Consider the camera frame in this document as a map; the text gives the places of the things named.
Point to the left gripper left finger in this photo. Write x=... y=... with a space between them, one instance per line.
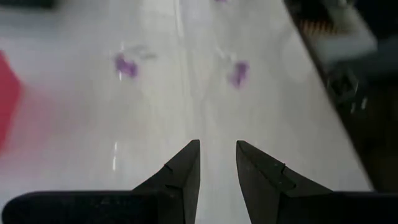
x=174 y=193

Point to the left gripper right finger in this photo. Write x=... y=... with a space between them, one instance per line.
x=264 y=186

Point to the white glossy table mat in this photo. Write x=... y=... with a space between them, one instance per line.
x=93 y=124

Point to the yellow black hazard tape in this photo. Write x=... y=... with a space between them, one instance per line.
x=317 y=27

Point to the pink plastic bin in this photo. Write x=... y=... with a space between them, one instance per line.
x=7 y=93

